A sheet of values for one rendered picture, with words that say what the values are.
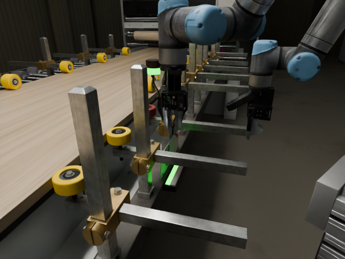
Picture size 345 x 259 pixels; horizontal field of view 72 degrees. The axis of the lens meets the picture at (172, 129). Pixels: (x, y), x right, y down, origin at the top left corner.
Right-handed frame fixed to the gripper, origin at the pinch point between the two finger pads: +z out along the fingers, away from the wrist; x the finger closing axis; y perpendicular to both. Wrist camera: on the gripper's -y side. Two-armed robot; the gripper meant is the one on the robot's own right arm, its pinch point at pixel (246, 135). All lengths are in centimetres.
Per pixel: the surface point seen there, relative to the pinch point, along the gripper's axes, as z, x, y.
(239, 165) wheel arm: -2.3, -25.7, -2.4
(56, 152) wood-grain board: -8, -41, -53
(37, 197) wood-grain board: -6, -57, -46
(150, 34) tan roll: -26, 226, -122
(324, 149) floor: 83, 165, 88
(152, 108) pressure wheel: -8.7, -0.9, -38.6
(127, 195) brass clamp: -2, -47, -29
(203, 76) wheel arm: -12, 48, -25
